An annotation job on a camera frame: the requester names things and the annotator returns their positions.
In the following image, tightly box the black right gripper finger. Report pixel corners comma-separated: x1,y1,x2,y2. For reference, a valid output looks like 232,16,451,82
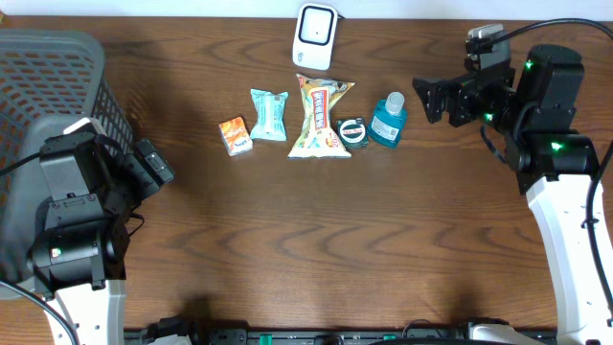
421,88,451,124
413,78,460,96

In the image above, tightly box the blue mouthwash bottle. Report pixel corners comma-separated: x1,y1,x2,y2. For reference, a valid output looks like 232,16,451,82
367,92,408,149

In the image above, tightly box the small green round-logo box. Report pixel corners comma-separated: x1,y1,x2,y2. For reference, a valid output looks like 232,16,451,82
337,117,369,150

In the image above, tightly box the small orange packet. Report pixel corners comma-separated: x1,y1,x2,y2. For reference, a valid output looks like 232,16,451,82
218,117,253,156

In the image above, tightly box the yellow snack bag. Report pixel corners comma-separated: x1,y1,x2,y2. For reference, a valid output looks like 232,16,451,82
287,73,354,159

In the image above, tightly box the teal snack pack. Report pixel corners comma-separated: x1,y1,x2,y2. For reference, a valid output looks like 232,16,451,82
250,89,288,142

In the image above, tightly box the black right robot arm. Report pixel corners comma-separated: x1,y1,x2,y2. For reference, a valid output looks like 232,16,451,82
413,45,612,344

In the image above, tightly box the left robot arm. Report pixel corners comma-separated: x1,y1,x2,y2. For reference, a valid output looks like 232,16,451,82
29,131,174,344

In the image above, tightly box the white barcode scanner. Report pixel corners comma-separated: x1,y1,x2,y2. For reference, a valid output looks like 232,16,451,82
292,3,339,71

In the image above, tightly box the grey plastic mesh basket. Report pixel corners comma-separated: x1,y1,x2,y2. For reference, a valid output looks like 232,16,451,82
1,29,134,291

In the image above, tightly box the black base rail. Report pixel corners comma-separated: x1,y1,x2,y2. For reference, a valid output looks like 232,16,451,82
123,327,559,345

